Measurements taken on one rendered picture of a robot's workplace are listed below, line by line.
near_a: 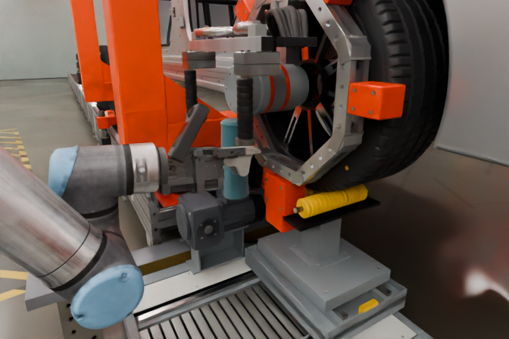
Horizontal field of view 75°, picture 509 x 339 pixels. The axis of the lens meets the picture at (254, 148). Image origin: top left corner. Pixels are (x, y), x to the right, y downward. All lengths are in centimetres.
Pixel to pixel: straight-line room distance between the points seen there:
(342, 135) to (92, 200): 53
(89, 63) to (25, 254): 277
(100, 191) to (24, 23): 1316
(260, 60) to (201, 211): 68
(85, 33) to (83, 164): 263
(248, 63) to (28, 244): 48
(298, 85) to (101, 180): 57
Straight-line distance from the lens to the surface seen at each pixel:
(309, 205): 96
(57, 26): 1378
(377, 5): 84
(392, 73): 80
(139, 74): 126
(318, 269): 122
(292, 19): 76
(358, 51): 78
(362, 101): 74
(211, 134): 137
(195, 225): 124
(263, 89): 86
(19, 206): 45
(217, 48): 87
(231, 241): 156
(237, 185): 107
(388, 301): 127
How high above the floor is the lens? 95
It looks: 17 degrees down
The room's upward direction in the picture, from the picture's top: straight up
